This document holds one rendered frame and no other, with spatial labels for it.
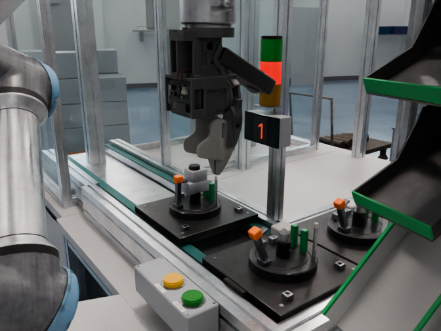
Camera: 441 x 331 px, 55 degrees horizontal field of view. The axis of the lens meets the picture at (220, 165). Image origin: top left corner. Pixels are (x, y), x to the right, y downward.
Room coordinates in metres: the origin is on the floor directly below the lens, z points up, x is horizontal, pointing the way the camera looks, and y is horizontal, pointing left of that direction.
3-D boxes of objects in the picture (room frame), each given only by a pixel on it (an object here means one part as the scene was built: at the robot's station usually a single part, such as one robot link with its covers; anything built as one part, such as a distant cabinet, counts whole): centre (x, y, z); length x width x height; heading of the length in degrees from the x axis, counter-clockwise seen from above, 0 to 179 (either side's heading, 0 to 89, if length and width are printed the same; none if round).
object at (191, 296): (0.66, 0.05, 0.96); 0.04 x 0.04 x 0.02
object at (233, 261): (0.77, -0.13, 1.01); 0.24 x 0.24 x 0.13; 36
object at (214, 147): (0.59, 0.01, 1.27); 0.06 x 0.03 x 0.09; 126
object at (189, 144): (0.62, 0.03, 1.27); 0.06 x 0.03 x 0.09; 126
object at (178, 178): (1.02, 0.10, 1.04); 0.04 x 0.02 x 0.08; 126
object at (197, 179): (1.06, 0.06, 1.06); 0.08 x 0.04 x 0.07; 126
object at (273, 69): (1.00, -0.12, 1.34); 0.05 x 0.05 x 0.05
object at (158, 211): (1.05, 0.07, 0.96); 0.24 x 0.24 x 0.02; 36
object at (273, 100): (1.00, -0.12, 1.29); 0.05 x 0.05 x 0.05
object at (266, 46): (1.00, -0.12, 1.39); 0.05 x 0.05 x 0.05
